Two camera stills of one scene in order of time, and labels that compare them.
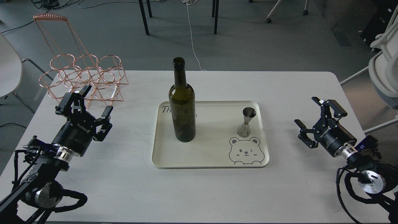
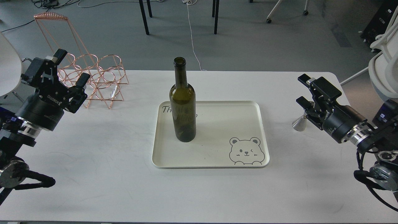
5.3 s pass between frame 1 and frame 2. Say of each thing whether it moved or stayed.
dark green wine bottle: stayed
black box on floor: stayed
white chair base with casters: stayed
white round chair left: stayed
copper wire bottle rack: stayed
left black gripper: moved
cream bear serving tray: stayed
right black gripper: moved
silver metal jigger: moved
